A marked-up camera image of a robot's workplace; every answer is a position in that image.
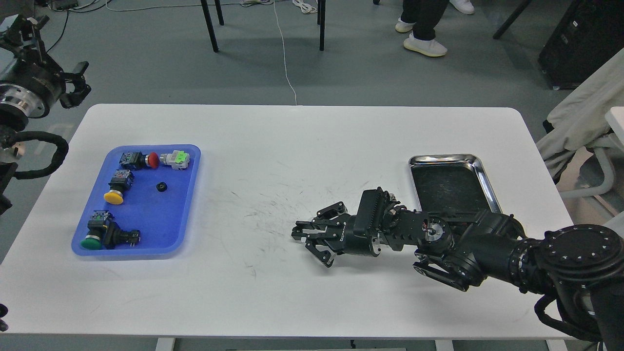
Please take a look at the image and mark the black chair legs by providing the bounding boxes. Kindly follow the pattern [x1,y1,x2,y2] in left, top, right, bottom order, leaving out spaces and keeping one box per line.
[200,0,326,53]

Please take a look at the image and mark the black floor cable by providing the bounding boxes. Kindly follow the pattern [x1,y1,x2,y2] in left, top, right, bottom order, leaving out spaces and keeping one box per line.
[44,0,103,54]

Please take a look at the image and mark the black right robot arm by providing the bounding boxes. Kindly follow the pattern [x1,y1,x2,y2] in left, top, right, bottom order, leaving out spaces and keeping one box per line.
[292,188,624,351]

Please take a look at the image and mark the white floor cable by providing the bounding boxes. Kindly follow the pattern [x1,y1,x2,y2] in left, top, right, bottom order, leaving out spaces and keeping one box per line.
[241,0,318,106]

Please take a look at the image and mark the beige cloth cover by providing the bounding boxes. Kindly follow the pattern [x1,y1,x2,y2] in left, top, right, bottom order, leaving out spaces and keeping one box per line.
[536,50,624,183]

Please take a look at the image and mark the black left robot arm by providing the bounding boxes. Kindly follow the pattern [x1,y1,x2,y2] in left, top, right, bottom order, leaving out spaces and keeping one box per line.
[0,14,92,192]

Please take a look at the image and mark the black cabinet box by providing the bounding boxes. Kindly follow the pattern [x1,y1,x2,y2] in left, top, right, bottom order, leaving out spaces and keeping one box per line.
[538,0,624,91]

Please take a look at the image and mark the blue plastic tray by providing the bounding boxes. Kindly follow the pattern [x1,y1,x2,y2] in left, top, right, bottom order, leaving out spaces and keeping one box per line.
[71,144,201,260]

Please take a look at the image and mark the green white switch module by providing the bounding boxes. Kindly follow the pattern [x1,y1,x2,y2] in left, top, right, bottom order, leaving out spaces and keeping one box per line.
[159,150,190,170]

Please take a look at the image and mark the red push button switch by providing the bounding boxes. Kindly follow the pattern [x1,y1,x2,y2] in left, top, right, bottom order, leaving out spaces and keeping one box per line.
[119,152,160,171]

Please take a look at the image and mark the silver metal tray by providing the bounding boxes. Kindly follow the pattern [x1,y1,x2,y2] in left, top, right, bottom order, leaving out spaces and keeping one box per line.
[409,154,501,213]

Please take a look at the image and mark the person legs white shoes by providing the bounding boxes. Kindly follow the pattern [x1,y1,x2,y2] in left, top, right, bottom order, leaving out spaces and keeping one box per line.
[395,0,475,58]

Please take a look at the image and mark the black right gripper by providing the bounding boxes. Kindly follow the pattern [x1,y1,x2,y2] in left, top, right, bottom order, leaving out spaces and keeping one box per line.
[292,188,398,268]

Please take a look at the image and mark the yellow push button switch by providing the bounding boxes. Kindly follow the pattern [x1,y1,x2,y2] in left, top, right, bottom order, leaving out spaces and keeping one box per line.
[103,169,134,205]

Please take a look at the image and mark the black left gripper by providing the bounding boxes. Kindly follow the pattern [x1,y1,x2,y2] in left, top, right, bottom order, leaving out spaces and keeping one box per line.
[0,14,92,118]

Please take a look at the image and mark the green push button switch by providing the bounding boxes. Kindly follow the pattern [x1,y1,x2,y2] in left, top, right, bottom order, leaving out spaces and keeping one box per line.
[80,210,141,250]

